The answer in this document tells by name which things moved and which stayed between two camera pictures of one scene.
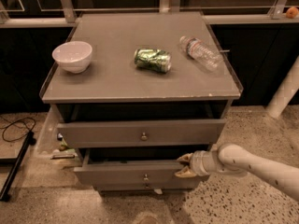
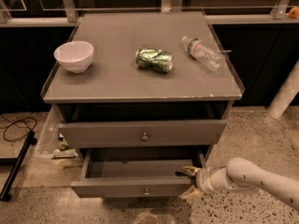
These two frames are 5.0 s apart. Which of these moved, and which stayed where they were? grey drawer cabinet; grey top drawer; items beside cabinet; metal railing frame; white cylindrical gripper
Moved: white cylindrical gripper
Stayed: metal railing frame; grey top drawer; items beside cabinet; grey drawer cabinet
